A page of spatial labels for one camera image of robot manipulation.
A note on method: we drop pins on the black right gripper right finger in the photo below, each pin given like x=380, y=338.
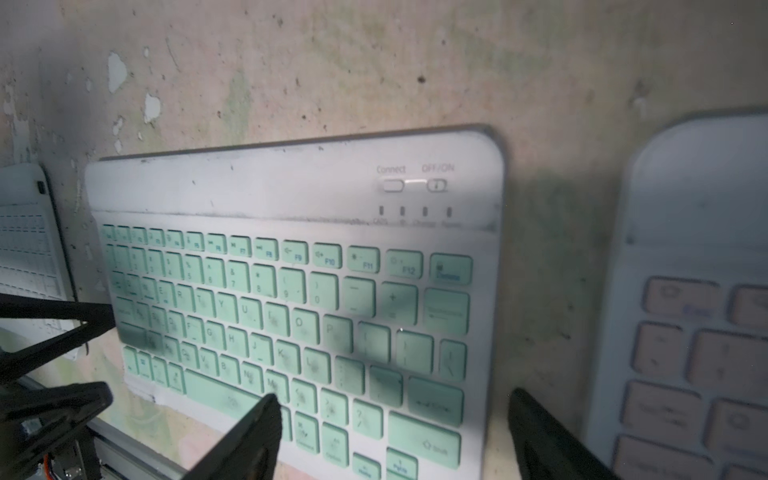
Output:
x=544, y=448

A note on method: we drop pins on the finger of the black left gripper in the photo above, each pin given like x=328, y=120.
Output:
x=38, y=422
x=96, y=319

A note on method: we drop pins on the green key keyboard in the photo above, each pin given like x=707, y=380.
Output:
x=354, y=279

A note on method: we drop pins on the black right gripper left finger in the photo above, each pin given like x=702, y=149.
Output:
x=249, y=450

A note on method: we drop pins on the pink keyboard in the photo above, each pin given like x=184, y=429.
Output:
x=679, y=379
x=33, y=263

